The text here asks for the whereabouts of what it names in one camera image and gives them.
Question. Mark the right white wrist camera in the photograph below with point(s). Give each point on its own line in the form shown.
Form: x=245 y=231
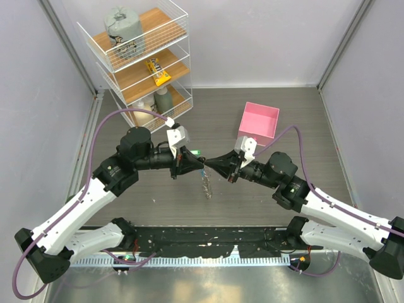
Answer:
x=245 y=147

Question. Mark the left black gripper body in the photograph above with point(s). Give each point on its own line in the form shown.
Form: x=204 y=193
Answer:
x=182 y=153

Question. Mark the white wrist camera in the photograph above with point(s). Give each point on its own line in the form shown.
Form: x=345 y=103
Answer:
x=245 y=147
x=177 y=136

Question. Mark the green pump bottle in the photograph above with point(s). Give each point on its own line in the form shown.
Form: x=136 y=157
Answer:
x=164 y=101

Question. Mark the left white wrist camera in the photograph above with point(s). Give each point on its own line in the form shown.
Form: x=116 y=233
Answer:
x=177 y=136

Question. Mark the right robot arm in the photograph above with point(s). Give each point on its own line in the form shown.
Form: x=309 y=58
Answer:
x=322 y=220

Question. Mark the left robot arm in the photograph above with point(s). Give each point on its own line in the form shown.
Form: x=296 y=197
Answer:
x=53 y=246

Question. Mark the grey wrapped paper roll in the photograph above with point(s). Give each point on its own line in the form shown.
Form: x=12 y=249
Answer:
x=125 y=32

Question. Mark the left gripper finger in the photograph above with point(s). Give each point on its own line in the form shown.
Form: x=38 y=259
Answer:
x=185 y=169
x=195 y=160

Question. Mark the cream pump bottle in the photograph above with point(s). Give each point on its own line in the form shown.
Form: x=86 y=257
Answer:
x=142 y=118

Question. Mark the yellow candy bag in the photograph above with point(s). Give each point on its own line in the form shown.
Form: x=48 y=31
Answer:
x=159 y=75

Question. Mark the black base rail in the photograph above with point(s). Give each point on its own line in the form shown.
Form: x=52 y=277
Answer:
x=190 y=242

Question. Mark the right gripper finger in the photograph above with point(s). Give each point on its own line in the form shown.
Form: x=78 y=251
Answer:
x=221 y=169
x=221 y=161

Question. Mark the white slotted cable duct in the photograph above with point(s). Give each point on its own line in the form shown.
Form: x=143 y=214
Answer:
x=234 y=260

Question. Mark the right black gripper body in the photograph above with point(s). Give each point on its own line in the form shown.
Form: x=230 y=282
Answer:
x=243 y=172

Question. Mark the white wire shelf rack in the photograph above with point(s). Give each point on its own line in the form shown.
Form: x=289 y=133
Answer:
x=166 y=30

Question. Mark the patterned jar on shelf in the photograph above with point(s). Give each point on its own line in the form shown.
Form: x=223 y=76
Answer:
x=147 y=103

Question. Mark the pink open drawer box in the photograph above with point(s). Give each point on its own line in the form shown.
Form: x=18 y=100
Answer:
x=259 y=122

